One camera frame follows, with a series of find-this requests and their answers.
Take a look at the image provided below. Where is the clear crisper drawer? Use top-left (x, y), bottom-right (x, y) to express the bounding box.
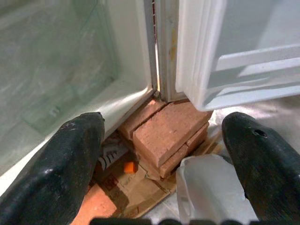
top-left (0, 0), bottom-right (123, 136)

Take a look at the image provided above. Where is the white fridge door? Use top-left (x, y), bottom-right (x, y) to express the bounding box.
top-left (156, 0), bottom-right (300, 112)

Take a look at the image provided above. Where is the orange brick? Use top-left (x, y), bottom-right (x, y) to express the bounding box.
top-left (76, 182), bottom-right (118, 225)
top-left (118, 99), bottom-right (167, 141)
top-left (159, 121), bottom-right (210, 179)
top-left (132, 102), bottom-right (213, 167)

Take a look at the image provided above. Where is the black white printed paper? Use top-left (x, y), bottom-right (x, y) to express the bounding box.
top-left (97, 138), bottom-right (128, 170)

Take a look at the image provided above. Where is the white plastic bag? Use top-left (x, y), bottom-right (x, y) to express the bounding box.
top-left (175, 154), bottom-right (259, 225)

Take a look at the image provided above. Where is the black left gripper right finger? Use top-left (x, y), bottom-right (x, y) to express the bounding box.
top-left (221, 112), bottom-right (300, 225)

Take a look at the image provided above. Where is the white fridge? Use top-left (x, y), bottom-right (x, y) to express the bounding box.
top-left (0, 0), bottom-right (160, 195)

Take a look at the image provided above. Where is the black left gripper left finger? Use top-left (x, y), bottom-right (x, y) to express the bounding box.
top-left (0, 112), bottom-right (105, 225)

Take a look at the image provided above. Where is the small orange block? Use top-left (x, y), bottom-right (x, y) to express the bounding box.
top-left (123, 161), bottom-right (137, 174)

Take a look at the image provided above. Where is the brown flattened cardboard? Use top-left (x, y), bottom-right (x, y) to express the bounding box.
top-left (93, 131), bottom-right (223, 219)

